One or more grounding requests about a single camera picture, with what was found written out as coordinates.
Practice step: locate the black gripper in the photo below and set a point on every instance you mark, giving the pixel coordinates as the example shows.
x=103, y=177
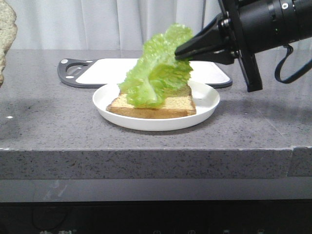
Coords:
x=210, y=45

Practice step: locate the bread slice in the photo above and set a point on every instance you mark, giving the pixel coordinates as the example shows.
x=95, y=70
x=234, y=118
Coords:
x=8, y=32
x=177, y=104

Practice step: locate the grey pleated curtain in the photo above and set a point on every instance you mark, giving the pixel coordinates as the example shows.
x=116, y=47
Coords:
x=103, y=24

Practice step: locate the white cutting board grey rim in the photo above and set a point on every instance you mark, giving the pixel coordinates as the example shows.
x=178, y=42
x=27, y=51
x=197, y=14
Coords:
x=98, y=72

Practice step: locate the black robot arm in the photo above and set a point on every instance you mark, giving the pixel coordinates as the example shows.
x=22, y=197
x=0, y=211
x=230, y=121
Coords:
x=246, y=27

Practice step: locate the green lettuce leaf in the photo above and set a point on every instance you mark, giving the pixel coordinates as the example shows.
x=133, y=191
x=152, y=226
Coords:
x=157, y=73

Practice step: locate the white round plate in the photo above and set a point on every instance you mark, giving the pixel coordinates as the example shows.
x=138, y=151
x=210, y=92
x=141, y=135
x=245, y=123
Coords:
x=206, y=100

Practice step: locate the black appliance control panel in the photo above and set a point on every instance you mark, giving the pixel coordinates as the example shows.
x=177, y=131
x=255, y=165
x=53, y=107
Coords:
x=158, y=217

